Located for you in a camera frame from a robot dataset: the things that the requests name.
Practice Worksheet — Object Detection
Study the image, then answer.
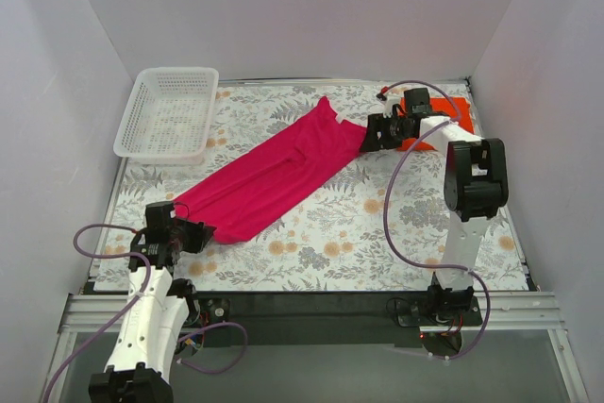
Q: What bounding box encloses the pink t shirt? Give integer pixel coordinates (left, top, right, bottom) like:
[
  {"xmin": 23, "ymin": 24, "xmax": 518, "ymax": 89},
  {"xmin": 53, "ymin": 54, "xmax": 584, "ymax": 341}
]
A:
[{"xmin": 176, "ymin": 97, "xmax": 366, "ymax": 244}]

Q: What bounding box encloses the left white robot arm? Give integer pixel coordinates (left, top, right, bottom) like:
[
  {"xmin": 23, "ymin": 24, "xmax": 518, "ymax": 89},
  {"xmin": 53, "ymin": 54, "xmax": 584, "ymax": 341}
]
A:
[{"xmin": 88, "ymin": 201, "xmax": 214, "ymax": 402}]

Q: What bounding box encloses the folded orange t shirt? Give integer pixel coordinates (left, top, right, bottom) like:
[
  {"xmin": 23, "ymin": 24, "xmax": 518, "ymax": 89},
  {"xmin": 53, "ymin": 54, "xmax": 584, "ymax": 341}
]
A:
[{"xmin": 394, "ymin": 96, "xmax": 476, "ymax": 153}]

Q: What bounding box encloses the white plastic basket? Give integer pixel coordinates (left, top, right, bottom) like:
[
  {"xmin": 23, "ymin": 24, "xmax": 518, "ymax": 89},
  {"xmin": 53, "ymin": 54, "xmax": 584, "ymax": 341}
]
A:
[{"xmin": 113, "ymin": 67, "xmax": 219, "ymax": 165}]

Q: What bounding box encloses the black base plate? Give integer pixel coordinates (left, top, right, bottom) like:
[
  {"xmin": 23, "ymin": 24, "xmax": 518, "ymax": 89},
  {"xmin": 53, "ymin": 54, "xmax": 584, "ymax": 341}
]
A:
[{"xmin": 186, "ymin": 291, "xmax": 482, "ymax": 348}]

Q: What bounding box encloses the floral table mat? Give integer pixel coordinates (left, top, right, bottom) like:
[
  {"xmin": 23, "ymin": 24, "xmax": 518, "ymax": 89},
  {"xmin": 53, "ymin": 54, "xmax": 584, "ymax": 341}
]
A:
[{"xmin": 92, "ymin": 82, "xmax": 529, "ymax": 292}]

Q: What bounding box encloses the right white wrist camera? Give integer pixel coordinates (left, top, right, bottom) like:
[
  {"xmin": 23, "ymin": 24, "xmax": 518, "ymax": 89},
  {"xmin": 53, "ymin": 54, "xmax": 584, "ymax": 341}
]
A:
[{"xmin": 376, "ymin": 92, "xmax": 404, "ymax": 118}]

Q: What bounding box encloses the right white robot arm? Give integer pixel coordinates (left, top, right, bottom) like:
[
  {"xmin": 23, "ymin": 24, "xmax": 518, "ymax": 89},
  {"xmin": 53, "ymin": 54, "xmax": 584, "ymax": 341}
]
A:
[{"xmin": 360, "ymin": 81, "xmax": 509, "ymax": 332}]

